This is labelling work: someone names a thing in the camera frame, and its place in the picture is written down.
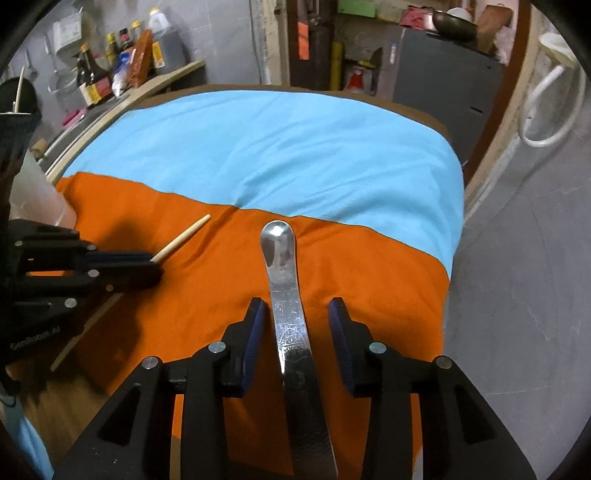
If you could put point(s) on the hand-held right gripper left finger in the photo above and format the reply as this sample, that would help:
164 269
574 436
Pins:
253 350

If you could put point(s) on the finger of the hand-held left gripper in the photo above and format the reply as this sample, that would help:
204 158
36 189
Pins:
134 277
115 258

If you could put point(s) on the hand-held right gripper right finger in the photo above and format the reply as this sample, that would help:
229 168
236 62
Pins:
340 350

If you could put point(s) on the silver metal spoon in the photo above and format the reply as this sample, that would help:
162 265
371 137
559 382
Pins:
291 332

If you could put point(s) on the wooden chopstick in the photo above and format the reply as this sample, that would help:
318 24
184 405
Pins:
18 87
184 233

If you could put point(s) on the white translucent plastic utensil holder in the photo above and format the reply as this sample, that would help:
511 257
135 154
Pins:
41 194

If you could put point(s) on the person's left forearm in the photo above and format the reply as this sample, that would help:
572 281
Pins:
27 443

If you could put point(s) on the pink soap dish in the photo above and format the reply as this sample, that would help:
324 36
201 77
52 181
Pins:
74 117

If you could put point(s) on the beige kitchen counter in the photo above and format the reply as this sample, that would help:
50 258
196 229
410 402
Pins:
152 83

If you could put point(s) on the large dark sauce bottle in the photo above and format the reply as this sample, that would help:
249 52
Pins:
94 78

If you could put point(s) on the blue and orange cloth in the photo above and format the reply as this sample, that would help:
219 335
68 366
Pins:
277 161

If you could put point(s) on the blue and white packet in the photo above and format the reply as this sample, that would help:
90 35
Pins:
122 74

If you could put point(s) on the orange seasoning packet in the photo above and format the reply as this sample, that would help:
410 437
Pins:
141 60

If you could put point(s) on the yellow-cap dark bottle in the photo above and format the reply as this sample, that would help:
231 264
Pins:
111 50

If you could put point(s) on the large plastic vinegar jug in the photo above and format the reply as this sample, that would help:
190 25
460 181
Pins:
166 46

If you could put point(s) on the red-cap dark bottle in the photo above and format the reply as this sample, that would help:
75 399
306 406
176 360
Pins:
124 39

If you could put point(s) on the yellow-cap clear bottle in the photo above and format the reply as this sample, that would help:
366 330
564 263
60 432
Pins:
136 30

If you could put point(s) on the white printed sack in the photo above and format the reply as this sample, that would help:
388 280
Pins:
360 81

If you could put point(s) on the grey cabinet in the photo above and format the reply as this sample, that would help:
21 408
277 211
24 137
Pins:
443 92

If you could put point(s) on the black gas cylinder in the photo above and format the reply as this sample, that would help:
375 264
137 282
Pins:
318 50

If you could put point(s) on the pink cloth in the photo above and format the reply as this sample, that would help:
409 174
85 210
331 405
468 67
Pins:
415 17

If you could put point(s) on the dark metal pot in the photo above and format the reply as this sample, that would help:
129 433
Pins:
455 26

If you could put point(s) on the green basket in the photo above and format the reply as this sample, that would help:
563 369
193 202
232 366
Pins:
355 7

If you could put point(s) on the cardboard box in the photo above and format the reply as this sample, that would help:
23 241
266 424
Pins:
494 27

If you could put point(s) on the white wall box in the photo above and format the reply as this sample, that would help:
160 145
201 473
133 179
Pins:
68 32

